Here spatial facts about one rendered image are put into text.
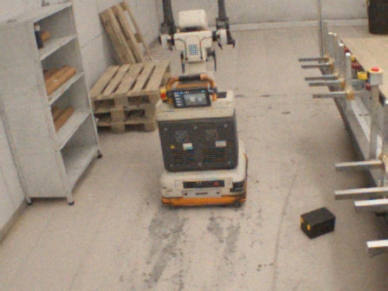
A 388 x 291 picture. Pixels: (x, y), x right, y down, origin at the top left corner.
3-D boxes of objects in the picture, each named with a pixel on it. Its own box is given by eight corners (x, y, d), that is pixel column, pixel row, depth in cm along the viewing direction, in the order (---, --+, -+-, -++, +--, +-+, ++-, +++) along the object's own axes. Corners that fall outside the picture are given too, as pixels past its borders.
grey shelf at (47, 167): (28, 205, 385) (-20, 29, 320) (62, 158, 465) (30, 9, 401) (73, 205, 378) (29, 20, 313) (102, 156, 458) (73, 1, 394)
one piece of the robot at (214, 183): (232, 188, 337) (231, 177, 334) (176, 190, 344) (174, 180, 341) (233, 186, 339) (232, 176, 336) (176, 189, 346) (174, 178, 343)
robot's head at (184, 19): (204, 23, 336) (204, 7, 340) (177, 26, 339) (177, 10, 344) (208, 34, 349) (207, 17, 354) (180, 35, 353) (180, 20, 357)
